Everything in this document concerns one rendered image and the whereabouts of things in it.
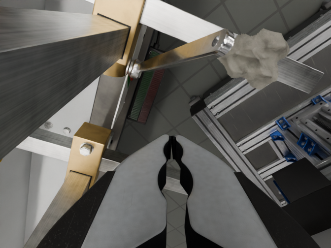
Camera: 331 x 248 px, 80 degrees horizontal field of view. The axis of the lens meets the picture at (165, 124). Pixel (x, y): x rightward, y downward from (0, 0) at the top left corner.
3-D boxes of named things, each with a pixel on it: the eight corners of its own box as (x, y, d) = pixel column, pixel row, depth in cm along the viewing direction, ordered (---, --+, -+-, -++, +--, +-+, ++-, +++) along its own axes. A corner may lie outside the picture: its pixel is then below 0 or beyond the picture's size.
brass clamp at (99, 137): (115, 130, 36) (108, 145, 32) (99, 182, 42) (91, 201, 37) (81, 119, 35) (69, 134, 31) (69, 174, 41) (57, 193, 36)
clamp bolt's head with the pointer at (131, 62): (142, 76, 40) (145, 60, 26) (138, 88, 40) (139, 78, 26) (132, 73, 40) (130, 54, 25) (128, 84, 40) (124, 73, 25)
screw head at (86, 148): (95, 144, 32) (92, 148, 30) (92, 154, 32) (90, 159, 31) (82, 140, 31) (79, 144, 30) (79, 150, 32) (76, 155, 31)
